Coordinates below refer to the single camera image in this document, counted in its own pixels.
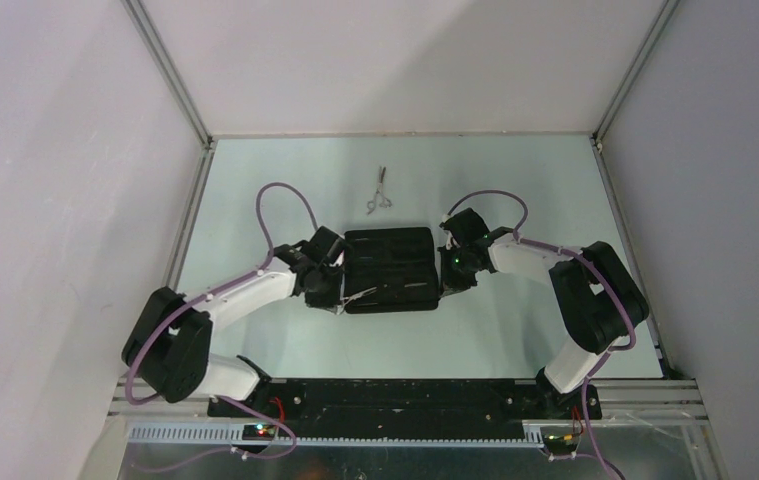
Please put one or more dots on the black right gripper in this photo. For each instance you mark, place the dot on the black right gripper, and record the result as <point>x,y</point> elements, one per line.
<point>449,282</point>

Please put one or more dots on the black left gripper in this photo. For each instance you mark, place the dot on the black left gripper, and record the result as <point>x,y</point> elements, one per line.
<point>330,301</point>

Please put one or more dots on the black zippered tool case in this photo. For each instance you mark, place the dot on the black zippered tool case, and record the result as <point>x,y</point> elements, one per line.
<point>393,256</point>

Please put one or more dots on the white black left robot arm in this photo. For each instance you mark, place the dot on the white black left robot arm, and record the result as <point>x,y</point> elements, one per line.
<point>169,347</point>

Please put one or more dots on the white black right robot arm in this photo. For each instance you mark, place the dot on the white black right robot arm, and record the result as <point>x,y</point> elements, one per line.
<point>600,303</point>

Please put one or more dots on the silver thinning scissors far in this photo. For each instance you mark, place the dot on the silver thinning scissors far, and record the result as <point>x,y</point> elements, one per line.
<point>379,199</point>

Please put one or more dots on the aluminium front frame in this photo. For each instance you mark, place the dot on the aluminium front frame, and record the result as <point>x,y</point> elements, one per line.
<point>672,408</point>

